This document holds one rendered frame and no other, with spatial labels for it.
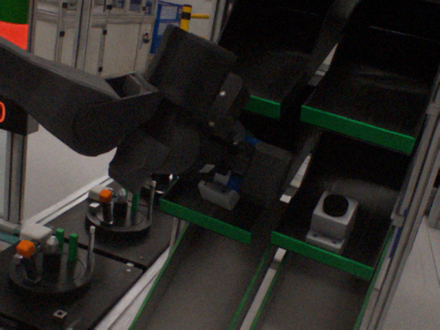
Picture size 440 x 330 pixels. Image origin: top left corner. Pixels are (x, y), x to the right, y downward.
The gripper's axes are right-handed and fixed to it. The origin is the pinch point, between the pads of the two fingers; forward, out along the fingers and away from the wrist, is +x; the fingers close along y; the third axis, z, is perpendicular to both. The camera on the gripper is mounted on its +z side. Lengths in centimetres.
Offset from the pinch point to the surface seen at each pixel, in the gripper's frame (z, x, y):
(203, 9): 196, 953, 602
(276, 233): -7.2, 5.6, -7.5
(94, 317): -32.0, 8.9, 15.4
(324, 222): -3.5, 4.9, -12.7
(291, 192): -2.9, 15.5, -4.5
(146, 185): -19, 52, 40
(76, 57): 4, 95, 115
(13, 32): 5.0, 7.0, 48.7
